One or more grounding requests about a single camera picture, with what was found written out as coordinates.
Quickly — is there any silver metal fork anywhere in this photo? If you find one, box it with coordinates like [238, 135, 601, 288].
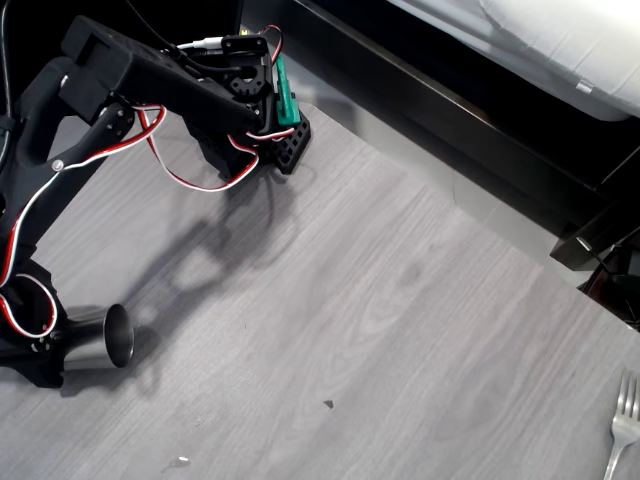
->
[602, 368, 640, 480]

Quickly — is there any stainless steel cup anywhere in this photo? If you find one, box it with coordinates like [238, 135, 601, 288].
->
[49, 302, 136, 372]

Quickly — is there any thin black cord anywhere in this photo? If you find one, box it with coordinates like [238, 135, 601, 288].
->
[574, 236, 632, 282]

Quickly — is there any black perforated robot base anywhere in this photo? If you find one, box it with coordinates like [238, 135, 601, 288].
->
[187, 32, 313, 176]

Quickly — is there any white bed mattress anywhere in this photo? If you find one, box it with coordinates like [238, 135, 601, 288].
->
[387, 0, 640, 122]

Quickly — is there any green circuit board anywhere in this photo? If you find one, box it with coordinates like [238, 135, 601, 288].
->
[272, 53, 302, 127]

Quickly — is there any dark wooden bed frame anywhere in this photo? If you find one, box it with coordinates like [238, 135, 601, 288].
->
[292, 0, 640, 272]

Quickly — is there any red white servo cable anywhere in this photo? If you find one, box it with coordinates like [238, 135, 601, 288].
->
[135, 104, 297, 194]
[0, 103, 167, 339]

